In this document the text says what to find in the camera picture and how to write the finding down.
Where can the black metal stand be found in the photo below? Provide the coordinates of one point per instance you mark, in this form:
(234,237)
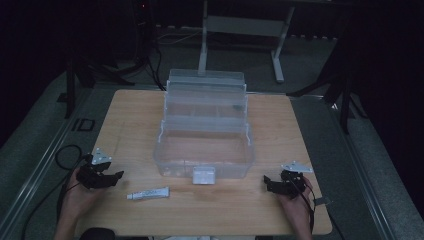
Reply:
(343,86)
(70,86)

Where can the white tube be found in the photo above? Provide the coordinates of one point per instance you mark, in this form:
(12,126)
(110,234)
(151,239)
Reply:
(150,193)

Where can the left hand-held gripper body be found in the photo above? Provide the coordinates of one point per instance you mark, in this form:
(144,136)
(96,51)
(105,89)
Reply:
(95,175)

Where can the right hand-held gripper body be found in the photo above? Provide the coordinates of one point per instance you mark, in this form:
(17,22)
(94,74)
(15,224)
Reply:
(291,183)

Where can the clear plastic storage box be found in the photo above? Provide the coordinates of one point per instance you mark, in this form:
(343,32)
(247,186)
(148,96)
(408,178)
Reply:
(203,146)

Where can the white metal desk frame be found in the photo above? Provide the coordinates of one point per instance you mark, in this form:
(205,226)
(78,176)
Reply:
(245,26)

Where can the dark round object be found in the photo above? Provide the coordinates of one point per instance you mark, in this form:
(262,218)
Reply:
(97,234)

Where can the person's right hand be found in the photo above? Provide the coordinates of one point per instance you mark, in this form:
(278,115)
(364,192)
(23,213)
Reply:
(300,210)

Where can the person's left hand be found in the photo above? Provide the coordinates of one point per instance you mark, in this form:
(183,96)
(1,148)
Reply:
(78,200)

